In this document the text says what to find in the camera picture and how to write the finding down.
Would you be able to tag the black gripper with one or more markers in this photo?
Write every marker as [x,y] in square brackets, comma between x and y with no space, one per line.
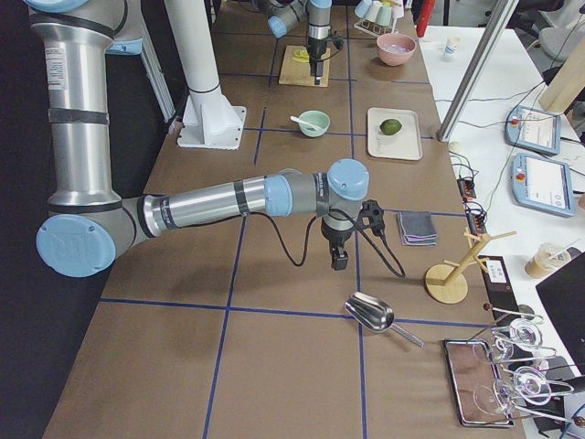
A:
[335,240]
[316,51]

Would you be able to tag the light green bowl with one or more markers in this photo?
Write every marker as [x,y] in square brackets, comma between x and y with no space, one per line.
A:
[319,119]

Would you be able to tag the white plastic spoon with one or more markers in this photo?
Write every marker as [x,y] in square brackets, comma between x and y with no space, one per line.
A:
[303,122]

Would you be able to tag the pink bowl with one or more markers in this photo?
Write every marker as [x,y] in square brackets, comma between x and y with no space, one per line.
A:
[395,59]

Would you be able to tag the upper lemon slice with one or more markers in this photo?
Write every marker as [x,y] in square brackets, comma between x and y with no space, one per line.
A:
[301,53]

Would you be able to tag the wooden cutting board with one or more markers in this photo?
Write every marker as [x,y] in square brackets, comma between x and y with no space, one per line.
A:
[294,73]

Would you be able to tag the metal ice scoop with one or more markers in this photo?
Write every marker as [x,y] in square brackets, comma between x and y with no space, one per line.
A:
[377,316]

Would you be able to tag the cup rack with cups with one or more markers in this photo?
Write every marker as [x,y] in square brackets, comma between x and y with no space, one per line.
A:
[378,17]

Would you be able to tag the grey folded cloth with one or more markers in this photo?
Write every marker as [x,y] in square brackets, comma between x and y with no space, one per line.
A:
[416,228]

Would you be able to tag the clear ice cubes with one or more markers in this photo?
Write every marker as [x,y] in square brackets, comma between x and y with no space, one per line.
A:
[395,44]

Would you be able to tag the green lime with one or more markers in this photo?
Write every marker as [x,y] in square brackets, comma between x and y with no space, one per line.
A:
[390,127]

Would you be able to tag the white rabbit tray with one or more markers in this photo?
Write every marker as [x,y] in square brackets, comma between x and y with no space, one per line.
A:
[403,145]

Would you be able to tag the wooden mug tree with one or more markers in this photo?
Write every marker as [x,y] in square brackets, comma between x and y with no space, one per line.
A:
[445,281]

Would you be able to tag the red fire extinguisher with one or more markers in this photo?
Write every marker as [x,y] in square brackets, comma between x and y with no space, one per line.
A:
[424,18]

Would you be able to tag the white paper cup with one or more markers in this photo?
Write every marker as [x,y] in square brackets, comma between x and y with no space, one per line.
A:
[450,48]

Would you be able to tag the lower orange adapter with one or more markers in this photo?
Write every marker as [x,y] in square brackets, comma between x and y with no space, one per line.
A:
[476,218]

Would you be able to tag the orange adapter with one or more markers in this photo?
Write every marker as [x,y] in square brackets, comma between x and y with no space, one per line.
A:
[466,187]
[476,218]

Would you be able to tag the upper orange adapter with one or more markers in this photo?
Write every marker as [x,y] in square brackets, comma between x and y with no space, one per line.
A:
[466,187]

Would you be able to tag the black card box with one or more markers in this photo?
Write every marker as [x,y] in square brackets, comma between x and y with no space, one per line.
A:
[497,284]

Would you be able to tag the upper wine glass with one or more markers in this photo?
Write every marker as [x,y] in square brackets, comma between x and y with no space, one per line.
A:
[518,342]

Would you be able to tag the wine glass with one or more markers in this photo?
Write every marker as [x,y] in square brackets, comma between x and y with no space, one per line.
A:
[518,342]
[526,390]

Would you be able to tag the metal rectangular tray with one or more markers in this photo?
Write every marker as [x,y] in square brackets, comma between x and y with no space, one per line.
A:
[472,376]

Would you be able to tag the iced coffee cup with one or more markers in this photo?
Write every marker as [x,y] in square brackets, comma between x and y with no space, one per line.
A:
[550,257]

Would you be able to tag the lower teach pendant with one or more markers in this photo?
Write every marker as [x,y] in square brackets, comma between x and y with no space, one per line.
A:
[542,184]

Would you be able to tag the teach pendant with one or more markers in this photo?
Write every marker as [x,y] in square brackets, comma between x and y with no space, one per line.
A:
[542,184]
[533,130]

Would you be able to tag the upper teach pendant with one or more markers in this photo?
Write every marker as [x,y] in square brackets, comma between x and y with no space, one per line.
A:
[533,130]

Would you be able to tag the black laptop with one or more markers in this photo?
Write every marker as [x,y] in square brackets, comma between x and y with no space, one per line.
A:
[562,295]

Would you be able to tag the lower wine glass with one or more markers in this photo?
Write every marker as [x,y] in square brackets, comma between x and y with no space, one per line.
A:
[526,390]

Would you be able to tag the wooden plank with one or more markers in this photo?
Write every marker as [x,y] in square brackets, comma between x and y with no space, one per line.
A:
[565,45]

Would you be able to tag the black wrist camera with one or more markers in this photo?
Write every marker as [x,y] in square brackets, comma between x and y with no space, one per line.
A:
[371,217]
[337,41]

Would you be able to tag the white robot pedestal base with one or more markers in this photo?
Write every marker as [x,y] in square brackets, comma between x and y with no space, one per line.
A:
[209,120]

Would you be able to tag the aluminium frame post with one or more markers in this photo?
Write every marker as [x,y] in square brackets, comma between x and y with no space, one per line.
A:
[494,29]

